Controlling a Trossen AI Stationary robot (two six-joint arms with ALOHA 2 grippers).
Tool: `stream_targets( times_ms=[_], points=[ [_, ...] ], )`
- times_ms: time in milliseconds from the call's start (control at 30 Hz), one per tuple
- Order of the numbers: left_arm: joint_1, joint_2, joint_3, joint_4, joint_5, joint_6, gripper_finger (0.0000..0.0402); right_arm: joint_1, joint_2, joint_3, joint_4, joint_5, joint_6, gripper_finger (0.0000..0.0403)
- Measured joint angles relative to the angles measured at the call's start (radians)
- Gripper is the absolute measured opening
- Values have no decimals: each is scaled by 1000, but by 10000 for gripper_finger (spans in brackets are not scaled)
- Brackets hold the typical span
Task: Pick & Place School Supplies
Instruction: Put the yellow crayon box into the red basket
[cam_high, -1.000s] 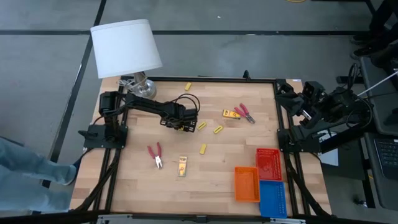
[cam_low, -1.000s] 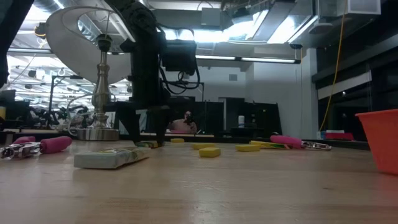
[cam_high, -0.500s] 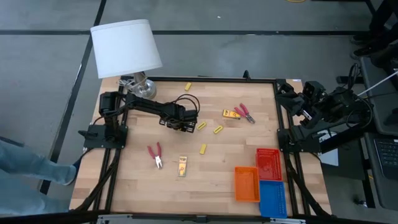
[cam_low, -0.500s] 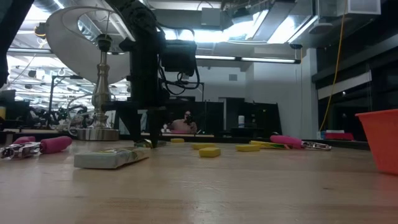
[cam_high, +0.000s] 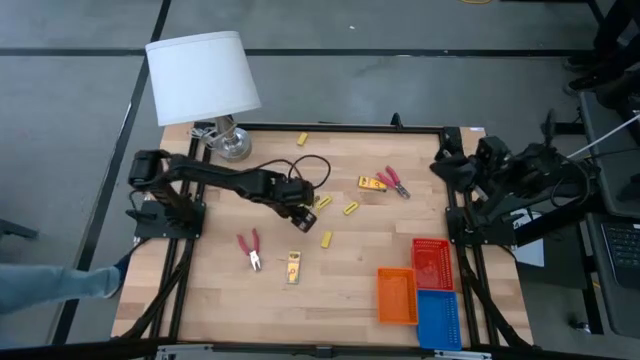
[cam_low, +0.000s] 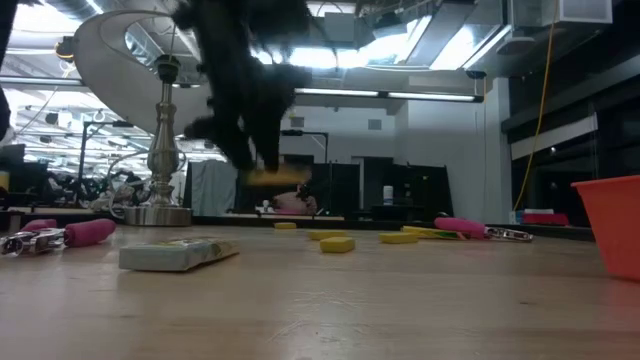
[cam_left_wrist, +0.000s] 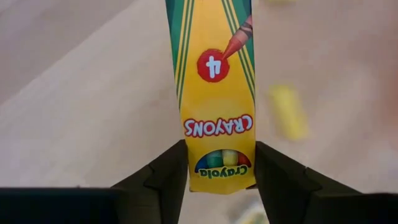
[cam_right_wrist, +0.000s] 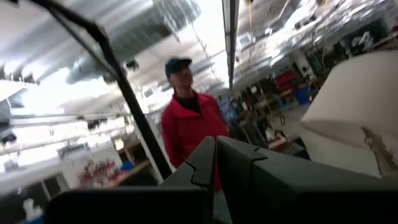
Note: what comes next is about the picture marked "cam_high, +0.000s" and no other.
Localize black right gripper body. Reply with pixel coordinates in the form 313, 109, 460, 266
474, 135, 514, 176

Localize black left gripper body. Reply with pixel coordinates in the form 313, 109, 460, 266
272, 175, 317, 217

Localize yellow crayon box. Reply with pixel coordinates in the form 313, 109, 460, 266
357, 175, 388, 193
285, 249, 303, 286

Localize red handled pliers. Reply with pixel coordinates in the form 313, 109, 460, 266
375, 165, 412, 200
236, 228, 263, 273

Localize red plastic basket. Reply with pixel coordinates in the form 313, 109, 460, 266
410, 237, 455, 292

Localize black beam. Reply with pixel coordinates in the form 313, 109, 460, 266
514, 192, 601, 246

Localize white paper sheet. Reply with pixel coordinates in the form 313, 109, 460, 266
509, 207, 546, 269

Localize orange plastic basket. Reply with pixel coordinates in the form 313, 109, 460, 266
376, 267, 420, 326

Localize blue plastic basket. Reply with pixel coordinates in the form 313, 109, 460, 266
415, 289, 464, 352

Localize white shade table lamp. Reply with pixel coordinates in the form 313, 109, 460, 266
144, 30, 263, 162

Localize black laptop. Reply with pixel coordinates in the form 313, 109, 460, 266
599, 221, 640, 291

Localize person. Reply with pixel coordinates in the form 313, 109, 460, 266
563, 0, 640, 109

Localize person's shoe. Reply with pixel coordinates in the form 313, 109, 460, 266
103, 252, 134, 300

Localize grey desk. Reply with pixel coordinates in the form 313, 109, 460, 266
578, 89, 640, 339

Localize person's leg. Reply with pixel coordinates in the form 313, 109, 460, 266
0, 262, 121, 316

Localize black floor stand leg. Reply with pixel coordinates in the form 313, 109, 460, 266
0, 218, 40, 241

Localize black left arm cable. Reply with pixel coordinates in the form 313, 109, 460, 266
244, 153, 332, 191

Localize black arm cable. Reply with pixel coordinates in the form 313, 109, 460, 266
549, 159, 592, 209
244, 153, 332, 191

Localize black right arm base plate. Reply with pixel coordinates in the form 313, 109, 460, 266
446, 205, 517, 247

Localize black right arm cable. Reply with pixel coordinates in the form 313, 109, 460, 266
549, 159, 592, 209

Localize black aluminium table frame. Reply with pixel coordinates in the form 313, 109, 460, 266
112, 121, 534, 351

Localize white lamp cord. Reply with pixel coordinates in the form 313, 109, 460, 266
189, 124, 221, 146

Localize white cable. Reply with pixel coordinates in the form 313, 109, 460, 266
567, 113, 640, 160

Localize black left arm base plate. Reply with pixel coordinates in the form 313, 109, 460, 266
133, 199, 207, 240

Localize black and silver rail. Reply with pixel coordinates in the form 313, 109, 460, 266
0, 337, 640, 360

